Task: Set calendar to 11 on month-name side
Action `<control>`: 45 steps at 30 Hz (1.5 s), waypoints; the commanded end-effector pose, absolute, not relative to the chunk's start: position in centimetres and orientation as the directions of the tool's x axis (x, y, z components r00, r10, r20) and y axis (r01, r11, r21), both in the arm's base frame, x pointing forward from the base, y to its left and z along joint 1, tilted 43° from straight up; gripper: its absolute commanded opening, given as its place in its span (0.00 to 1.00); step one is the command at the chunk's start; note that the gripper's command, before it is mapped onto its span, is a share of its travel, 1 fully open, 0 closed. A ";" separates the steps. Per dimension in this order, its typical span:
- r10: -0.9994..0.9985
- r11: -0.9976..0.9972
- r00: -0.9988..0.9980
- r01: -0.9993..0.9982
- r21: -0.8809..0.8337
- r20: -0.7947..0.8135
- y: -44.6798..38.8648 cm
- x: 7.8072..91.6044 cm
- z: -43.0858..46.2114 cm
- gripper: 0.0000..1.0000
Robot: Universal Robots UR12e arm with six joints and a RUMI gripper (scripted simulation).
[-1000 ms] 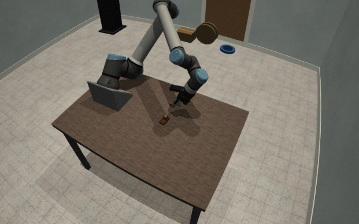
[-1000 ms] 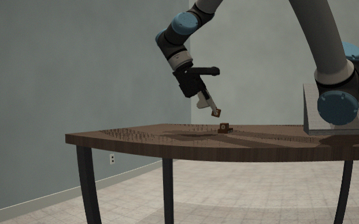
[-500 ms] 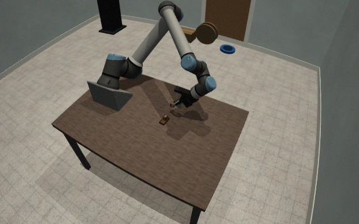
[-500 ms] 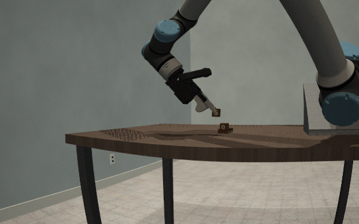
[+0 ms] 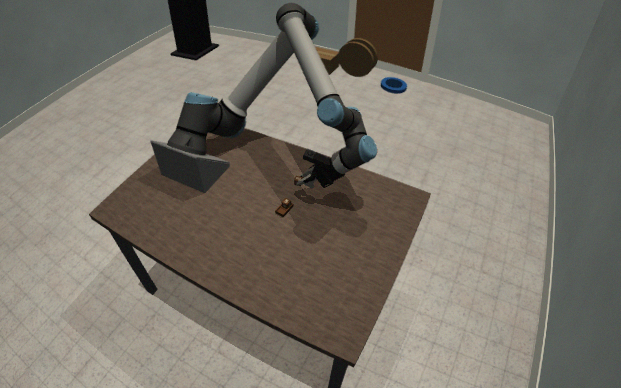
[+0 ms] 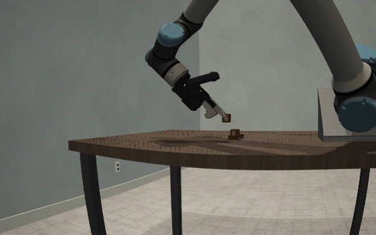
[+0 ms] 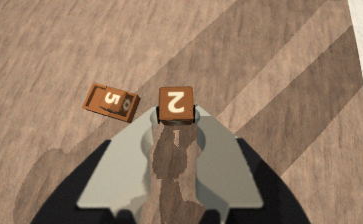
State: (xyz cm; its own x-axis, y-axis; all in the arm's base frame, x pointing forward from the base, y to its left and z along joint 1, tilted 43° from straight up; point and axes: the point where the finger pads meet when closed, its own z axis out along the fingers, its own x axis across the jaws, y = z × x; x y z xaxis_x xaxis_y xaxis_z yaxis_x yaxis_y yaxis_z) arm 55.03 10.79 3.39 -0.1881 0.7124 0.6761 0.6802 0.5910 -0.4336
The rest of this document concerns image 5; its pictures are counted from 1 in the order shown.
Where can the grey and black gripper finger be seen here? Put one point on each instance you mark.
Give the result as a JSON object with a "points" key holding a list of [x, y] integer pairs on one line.
{"points": [[309, 171], [308, 180]]}

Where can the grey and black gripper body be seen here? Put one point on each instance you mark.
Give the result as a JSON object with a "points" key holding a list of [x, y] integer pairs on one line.
{"points": [[326, 176]]}

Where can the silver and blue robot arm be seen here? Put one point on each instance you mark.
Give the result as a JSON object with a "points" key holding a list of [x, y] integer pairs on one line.
{"points": [[227, 118]]}

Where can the brown rectangular tray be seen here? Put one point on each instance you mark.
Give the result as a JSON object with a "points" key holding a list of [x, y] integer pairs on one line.
{"points": [[283, 211]]}

